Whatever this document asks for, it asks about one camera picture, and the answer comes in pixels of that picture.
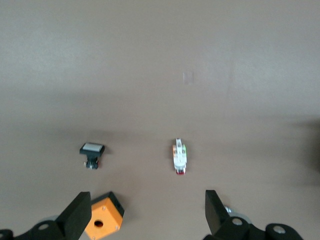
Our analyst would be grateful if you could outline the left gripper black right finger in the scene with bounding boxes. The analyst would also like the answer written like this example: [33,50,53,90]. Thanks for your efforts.
[204,189,305,240]

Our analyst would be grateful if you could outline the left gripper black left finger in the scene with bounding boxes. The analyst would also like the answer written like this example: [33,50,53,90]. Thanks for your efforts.
[0,191,92,240]

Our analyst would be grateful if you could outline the red push button white body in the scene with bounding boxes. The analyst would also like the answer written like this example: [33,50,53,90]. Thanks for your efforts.
[171,137,189,176]

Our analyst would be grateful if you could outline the black square white-top button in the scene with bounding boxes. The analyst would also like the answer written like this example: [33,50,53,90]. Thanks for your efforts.
[79,141,106,171]

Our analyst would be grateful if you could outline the orange button enclosure box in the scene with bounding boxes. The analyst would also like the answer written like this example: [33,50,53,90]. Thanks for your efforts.
[84,191,125,240]

